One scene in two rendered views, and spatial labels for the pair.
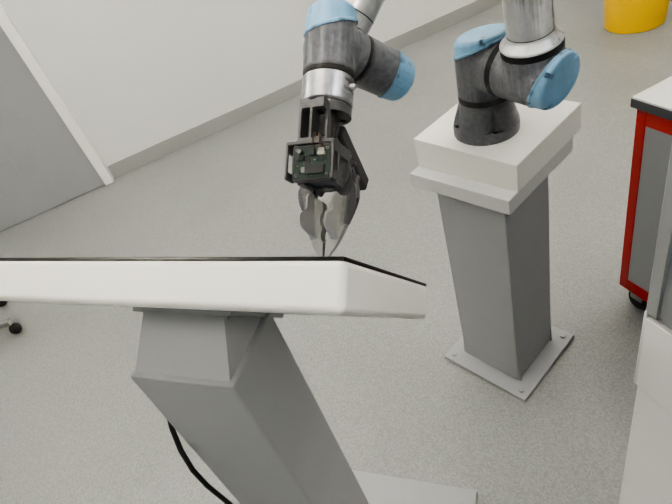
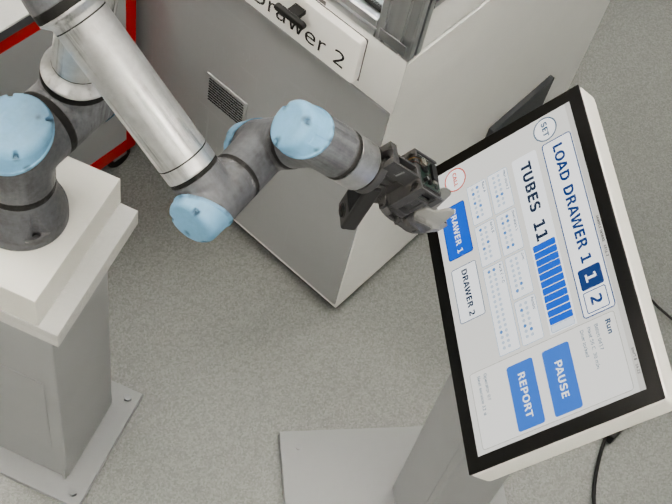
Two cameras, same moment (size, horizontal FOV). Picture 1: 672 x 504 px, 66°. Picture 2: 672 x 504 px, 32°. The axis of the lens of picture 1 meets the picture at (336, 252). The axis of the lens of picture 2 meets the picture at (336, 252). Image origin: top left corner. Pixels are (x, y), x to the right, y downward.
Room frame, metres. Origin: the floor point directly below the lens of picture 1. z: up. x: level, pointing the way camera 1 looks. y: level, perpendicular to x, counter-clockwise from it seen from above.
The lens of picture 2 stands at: (1.47, 0.62, 2.47)
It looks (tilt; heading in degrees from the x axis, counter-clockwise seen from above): 56 degrees down; 222
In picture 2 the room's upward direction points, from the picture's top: 15 degrees clockwise
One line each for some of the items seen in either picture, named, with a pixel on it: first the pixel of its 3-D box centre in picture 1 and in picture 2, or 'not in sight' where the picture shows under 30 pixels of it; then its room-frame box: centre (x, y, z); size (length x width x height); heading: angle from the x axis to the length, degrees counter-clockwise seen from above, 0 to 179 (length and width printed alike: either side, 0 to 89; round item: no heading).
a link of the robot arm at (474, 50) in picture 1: (484, 61); (18, 146); (1.05, -0.44, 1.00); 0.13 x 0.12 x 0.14; 21
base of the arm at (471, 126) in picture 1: (485, 109); (20, 195); (1.06, -0.43, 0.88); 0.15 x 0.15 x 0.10
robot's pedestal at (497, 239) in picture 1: (500, 266); (39, 344); (1.06, -0.43, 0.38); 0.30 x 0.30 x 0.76; 32
